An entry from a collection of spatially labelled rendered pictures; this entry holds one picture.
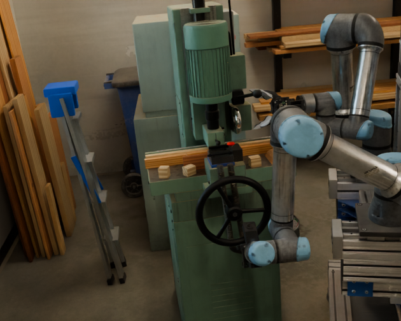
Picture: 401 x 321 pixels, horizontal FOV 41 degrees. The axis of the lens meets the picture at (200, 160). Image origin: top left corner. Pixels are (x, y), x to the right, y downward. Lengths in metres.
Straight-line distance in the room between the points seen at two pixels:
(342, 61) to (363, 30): 0.16
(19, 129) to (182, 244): 1.46
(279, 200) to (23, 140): 1.95
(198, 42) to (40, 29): 2.64
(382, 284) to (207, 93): 0.96
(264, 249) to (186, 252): 0.66
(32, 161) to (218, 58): 1.63
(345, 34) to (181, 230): 1.01
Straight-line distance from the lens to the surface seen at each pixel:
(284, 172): 1.71
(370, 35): 2.13
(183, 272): 2.30
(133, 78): 3.90
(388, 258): 1.96
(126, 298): 3.04
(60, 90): 2.79
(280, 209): 1.76
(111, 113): 4.60
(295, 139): 1.51
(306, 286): 3.01
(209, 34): 2.06
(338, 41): 2.19
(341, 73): 2.25
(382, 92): 4.42
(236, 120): 2.32
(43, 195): 3.44
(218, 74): 2.09
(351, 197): 2.38
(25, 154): 3.34
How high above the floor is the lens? 1.70
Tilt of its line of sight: 21 degrees down
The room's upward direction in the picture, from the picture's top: 5 degrees counter-clockwise
